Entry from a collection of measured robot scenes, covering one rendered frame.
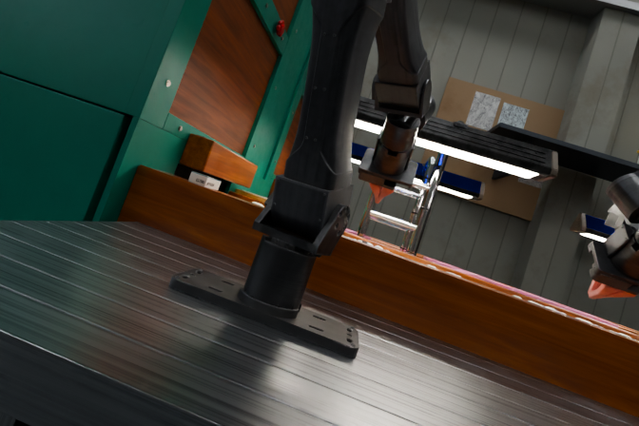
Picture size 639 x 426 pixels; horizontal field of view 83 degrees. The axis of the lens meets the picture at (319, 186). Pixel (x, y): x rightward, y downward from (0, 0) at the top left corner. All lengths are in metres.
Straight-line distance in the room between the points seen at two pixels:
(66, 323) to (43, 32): 0.67
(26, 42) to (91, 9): 0.14
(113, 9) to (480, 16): 3.26
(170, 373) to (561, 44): 3.79
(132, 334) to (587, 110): 3.46
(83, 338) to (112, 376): 0.04
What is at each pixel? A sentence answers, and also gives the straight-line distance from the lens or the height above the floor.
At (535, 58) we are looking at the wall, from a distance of 3.73.
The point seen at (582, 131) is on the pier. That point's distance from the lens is 3.49.
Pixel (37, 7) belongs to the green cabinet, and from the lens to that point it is 0.92.
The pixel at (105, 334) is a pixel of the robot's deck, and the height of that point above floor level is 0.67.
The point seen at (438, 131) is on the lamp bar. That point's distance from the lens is 0.93.
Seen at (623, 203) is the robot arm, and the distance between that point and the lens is 0.74.
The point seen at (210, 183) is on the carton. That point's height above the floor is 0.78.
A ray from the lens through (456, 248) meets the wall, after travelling 3.21.
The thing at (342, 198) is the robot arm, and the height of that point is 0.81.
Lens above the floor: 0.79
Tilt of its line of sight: 4 degrees up
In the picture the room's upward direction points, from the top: 19 degrees clockwise
